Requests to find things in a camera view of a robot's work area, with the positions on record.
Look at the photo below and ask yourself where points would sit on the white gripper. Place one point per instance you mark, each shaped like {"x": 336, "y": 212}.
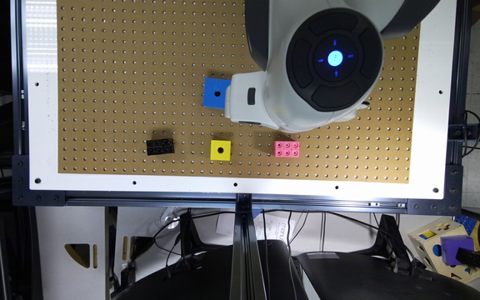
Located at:
{"x": 254, "y": 97}

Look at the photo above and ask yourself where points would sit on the pink studded block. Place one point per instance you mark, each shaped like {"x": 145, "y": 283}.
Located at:
{"x": 286, "y": 149}

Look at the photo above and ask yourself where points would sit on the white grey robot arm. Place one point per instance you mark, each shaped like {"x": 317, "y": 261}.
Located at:
{"x": 318, "y": 59}

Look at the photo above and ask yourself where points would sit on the black studded block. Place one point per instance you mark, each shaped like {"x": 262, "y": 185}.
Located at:
{"x": 160, "y": 146}

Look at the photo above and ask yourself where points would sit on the purple block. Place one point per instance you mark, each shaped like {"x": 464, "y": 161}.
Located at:
{"x": 450, "y": 246}

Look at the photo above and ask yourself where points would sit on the small black block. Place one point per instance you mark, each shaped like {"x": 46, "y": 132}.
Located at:
{"x": 470, "y": 258}

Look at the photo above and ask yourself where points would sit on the blue cube with hole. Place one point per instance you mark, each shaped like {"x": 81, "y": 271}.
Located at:
{"x": 214, "y": 94}

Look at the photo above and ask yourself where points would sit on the yellow cube with hole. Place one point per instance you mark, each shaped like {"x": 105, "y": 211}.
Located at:
{"x": 220, "y": 150}

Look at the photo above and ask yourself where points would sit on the brown pegboard panel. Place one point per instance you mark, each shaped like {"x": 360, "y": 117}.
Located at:
{"x": 132, "y": 71}

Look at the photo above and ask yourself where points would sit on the white paper manual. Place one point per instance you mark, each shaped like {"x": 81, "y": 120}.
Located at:
{"x": 273, "y": 228}

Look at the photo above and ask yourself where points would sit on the black office chair left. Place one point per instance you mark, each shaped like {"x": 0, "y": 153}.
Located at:
{"x": 211, "y": 278}

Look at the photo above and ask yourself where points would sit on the black office chair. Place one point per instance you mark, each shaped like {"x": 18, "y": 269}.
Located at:
{"x": 352, "y": 276}
{"x": 211, "y": 278}

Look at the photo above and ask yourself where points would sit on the black office chair right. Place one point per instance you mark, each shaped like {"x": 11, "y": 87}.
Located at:
{"x": 352, "y": 276}

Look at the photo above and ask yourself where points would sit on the white table board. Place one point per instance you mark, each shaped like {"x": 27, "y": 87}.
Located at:
{"x": 431, "y": 162}

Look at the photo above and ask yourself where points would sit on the wooden shape sorter box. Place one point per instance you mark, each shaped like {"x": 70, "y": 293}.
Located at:
{"x": 427, "y": 241}

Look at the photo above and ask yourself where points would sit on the dark aluminium table frame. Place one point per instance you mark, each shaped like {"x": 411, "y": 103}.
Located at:
{"x": 242, "y": 202}

